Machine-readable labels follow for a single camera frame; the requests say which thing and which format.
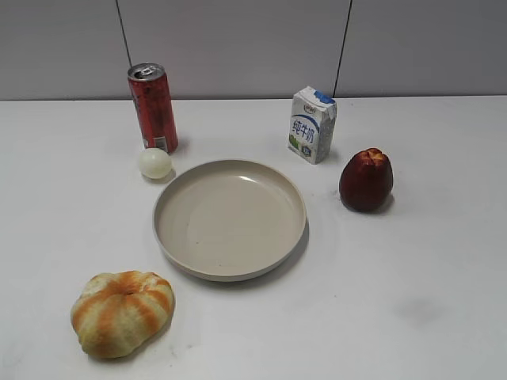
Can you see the dark red apple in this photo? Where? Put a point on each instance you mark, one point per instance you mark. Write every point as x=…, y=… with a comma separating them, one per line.
x=366, y=181

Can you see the beige round plate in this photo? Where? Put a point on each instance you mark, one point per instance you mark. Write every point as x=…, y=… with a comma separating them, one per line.
x=230, y=220

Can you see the white blue milk carton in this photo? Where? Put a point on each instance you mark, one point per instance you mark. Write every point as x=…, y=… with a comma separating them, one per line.
x=312, y=123

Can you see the white egg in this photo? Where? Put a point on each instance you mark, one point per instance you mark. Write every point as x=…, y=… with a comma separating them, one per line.
x=154, y=163

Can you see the red soda can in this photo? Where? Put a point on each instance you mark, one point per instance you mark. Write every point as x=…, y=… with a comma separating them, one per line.
x=150, y=91

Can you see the orange striped pumpkin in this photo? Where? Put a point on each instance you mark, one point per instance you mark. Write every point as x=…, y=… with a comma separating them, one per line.
x=118, y=312

